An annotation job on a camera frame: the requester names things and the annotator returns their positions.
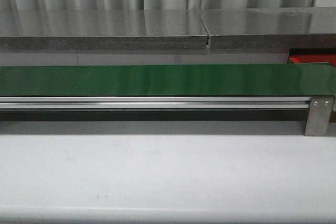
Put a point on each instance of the green conveyor belt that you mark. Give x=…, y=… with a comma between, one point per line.
x=300, y=80

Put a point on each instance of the right grey stone slab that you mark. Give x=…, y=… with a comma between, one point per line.
x=275, y=28

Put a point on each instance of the grey stone counter slab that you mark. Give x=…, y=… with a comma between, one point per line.
x=102, y=30

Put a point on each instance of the red plastic tray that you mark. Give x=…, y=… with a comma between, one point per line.
x=329, y=59

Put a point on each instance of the steel conveyor support bracket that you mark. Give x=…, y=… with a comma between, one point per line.
x=320, y=109

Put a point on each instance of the aluminium conveyor frame rail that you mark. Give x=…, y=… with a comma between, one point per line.
x=104, y=102

